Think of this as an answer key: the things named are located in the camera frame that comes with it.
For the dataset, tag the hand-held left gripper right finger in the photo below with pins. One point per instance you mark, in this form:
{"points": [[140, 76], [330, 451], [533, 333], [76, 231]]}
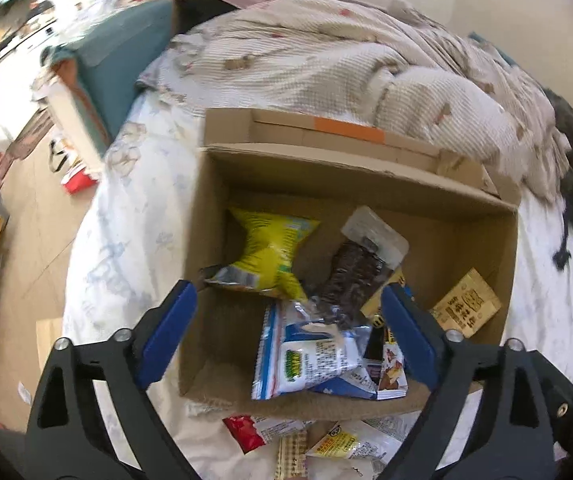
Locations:
{"points": [[411, 340]]}

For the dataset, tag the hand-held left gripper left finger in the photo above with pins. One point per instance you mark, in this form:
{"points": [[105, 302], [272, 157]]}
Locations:
{"points": [[166, 335]]}

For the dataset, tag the yellow orange snack packet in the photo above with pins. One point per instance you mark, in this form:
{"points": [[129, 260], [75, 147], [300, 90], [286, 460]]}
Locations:
{"points": [[466, 305]]}

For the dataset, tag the dark brown snack packet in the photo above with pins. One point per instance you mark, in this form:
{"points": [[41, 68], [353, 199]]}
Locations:
{"points": [[351, 275]]}

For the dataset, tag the cardboard box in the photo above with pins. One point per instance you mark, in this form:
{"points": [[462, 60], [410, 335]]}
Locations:
{"points": [[441, 240]]}

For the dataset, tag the white blue snack bag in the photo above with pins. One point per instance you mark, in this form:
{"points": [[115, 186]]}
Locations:
{"points": [[306, 355]]}

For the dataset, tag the yellow white snack packet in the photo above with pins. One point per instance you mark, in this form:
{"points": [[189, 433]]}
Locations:
{"points": [[356, 447]]}

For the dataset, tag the red white snack packet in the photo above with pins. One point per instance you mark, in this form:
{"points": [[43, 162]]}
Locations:
{"points": [[246, 432]]}

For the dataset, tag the yellow snack bag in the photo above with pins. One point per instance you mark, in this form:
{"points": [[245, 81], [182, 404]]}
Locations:
{"points": [[271, 255]]}

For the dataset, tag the beige wafer packet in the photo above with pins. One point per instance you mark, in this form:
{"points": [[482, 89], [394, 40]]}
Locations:
{"points": [[291, 460]]}

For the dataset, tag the blue cartoon snack bag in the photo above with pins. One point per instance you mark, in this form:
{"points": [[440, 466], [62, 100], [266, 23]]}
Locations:
{"points": [[391, 365]]}

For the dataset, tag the white floral bedsheet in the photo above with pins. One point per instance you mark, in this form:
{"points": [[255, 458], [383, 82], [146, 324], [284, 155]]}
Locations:
{"points": [[131, 240]]}

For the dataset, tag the red paper bag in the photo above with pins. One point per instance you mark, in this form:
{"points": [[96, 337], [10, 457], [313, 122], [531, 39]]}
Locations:
{"points": [[79, 182]]}

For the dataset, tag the teal cushion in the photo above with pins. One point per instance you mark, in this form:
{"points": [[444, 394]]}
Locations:
{"points": [[116, 55]]}

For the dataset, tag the beige waffle blanket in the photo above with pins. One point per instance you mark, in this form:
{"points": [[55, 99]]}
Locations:
{"points": [[316, 70]]}

